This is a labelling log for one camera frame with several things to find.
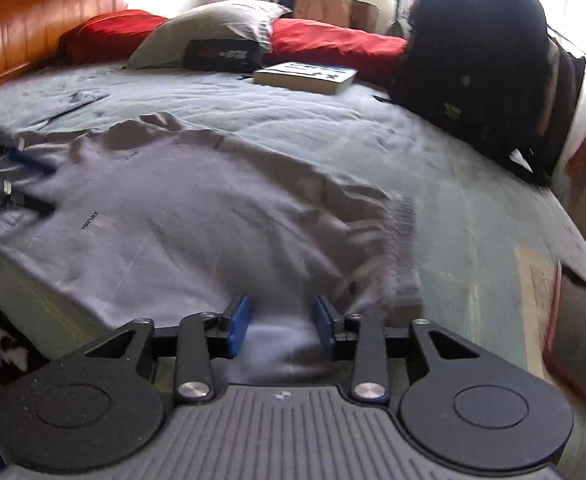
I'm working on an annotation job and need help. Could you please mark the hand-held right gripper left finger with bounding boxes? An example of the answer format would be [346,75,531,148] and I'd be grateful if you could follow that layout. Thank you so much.
[87,294,254,405]

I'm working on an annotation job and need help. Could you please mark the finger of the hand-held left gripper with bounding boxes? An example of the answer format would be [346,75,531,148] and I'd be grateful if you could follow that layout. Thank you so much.
[0,177,58,222]
[0,132,58,177]

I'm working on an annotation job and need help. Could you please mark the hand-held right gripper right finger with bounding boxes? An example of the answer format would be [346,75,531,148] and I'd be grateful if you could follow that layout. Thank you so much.
[312,295,481,405]

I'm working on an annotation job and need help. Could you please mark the grey pants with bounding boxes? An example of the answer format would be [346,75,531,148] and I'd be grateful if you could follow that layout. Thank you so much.
[0,110,424,386]

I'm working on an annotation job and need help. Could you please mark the wooden headboard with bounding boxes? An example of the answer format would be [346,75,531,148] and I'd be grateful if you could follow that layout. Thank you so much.
[0,0,134,98]

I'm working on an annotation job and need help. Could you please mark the red folded quilt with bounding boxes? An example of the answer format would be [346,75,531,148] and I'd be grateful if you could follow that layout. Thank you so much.
[58,9,170,66]

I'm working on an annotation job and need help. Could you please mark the black printed pouch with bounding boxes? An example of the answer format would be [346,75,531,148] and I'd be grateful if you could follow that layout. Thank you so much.
[183,39,266,72]

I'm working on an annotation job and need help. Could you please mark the grey green pillow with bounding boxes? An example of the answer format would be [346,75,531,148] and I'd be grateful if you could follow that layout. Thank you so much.
[122,0,294,71]

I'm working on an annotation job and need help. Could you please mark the red cased smartphone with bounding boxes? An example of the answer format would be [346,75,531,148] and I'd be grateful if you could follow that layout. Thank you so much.
[542,260,586,401]

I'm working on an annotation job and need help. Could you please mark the white blue book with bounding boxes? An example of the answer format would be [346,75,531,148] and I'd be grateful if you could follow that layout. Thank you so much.
[253,61,360,96]

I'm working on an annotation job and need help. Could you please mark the long red quilt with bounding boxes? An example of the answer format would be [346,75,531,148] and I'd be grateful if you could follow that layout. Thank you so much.
[265,17,411,88]

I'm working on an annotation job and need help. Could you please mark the black backpack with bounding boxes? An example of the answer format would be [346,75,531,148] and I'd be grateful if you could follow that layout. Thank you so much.
[375,0,586,188]

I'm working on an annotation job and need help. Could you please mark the brown cardboard box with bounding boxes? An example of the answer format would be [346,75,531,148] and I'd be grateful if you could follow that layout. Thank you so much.
[293,0,381,33]

